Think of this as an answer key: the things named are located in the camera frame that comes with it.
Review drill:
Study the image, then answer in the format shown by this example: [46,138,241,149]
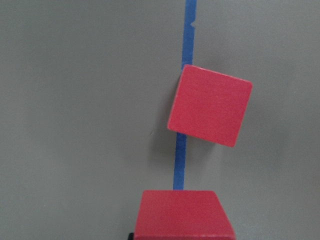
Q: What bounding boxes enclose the red block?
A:
[167,64,253,147]
[133,190,236,240]

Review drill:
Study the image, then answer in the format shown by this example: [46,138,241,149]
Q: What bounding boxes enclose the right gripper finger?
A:
[127,232,134,240]

